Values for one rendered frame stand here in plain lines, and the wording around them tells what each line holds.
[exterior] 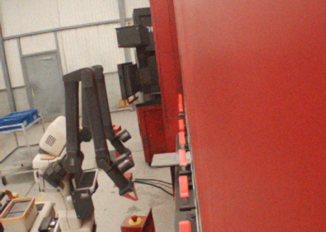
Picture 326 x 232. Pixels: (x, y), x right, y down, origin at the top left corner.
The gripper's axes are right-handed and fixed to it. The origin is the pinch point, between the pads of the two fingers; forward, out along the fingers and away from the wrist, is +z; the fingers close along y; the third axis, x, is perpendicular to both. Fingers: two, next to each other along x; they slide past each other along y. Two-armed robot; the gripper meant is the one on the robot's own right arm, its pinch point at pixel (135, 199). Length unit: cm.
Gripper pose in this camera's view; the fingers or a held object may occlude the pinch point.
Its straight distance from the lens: 127.5
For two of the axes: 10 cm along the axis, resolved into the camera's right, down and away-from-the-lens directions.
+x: -8.2, 5.7, -0.2
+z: 5.5, 8.0, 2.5
